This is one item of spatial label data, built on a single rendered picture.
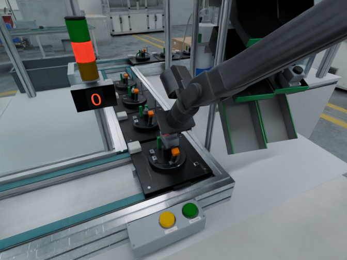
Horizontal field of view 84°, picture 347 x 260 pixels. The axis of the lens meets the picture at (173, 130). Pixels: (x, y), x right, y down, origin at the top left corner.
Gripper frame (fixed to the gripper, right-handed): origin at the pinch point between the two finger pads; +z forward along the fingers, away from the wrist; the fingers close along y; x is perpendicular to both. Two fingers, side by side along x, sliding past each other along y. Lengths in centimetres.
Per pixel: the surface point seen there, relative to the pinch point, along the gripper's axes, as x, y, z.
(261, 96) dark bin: 0.4, -27.3, -13.4
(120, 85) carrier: -49, 3, 54
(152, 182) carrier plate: 14.4, 9.2, 5.3
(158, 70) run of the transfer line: -78, -39, 90
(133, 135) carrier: -6.4, 8.5, 22.3
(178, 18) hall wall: -810, -526, 759
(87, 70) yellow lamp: -19.8, 19.6, -8.0
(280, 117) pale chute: 6.4, -46.6, 1.0
